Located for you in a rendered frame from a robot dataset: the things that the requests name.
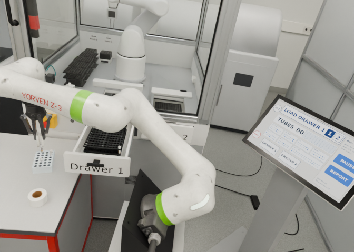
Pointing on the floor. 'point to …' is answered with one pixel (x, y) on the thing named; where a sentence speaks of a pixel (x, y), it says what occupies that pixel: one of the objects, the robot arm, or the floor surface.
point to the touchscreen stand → (267, 217)
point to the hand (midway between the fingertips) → (40, 139)
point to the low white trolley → (19, 200)
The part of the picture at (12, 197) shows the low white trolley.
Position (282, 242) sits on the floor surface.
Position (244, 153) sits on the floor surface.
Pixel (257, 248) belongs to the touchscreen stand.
